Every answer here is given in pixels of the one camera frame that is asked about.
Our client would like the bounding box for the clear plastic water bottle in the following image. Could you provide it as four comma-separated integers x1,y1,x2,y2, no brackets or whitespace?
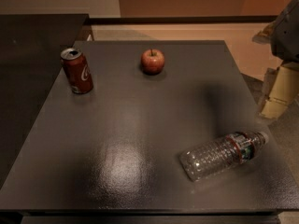
179,132,269,181

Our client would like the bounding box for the red apple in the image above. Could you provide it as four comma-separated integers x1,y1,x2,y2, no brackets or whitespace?
141,49,165,75

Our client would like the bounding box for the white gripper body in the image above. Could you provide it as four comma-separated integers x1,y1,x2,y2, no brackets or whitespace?
252,0,299,63

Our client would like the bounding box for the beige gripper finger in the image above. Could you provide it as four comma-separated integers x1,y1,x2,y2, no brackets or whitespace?
258,62,299,119

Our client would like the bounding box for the red soda can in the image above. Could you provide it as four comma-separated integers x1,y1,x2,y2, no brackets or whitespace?
61,48,93,94

